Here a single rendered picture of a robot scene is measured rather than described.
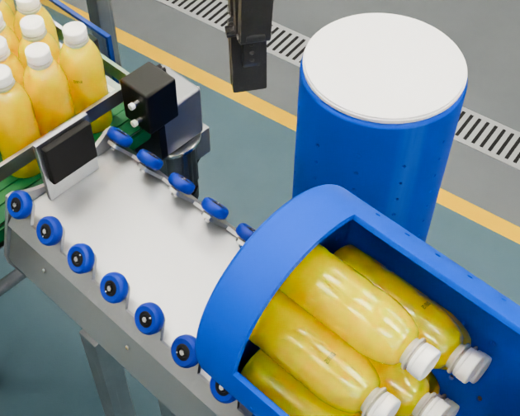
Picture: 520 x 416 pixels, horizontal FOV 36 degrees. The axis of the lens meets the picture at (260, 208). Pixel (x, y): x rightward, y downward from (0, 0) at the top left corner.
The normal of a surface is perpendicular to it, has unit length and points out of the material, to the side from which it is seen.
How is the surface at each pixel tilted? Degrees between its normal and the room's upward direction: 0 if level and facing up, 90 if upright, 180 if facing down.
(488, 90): 0
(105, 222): 0
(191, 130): 90
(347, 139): 90
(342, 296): 28
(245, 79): 91
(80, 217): 0
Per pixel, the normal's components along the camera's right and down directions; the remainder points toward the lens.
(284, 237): -0.12, -0.52
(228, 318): -0.56, 0.10
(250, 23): 0.19, 0.89
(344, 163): -0.47, 0.70
